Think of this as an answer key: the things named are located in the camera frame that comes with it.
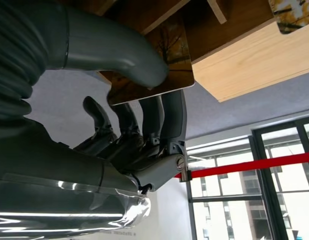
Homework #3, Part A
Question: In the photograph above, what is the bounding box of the brown wooden card rack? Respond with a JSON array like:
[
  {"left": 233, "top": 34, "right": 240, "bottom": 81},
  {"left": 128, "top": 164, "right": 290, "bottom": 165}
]
[{"left": 54, "top": 0, "right": 277, "bottom": 65}]

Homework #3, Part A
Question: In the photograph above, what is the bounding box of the red barrier belt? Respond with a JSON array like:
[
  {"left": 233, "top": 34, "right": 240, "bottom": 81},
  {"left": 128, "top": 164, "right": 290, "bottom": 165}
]
[{"left": 174, "top": 151, "right": 309, "bottom": 180}]

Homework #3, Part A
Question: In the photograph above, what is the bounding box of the chrome stanchion post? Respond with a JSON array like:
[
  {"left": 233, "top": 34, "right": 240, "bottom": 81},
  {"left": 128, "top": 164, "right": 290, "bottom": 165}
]
[{"left": 180, "top": 159, "right": 193, "bottom": 183}]

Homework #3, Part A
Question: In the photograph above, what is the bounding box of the black window frame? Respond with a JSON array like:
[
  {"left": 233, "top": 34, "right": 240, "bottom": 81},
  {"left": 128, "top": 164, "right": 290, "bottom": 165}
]
[{"left": 185, "top": 115, "right": 309, "bottom": 240}]

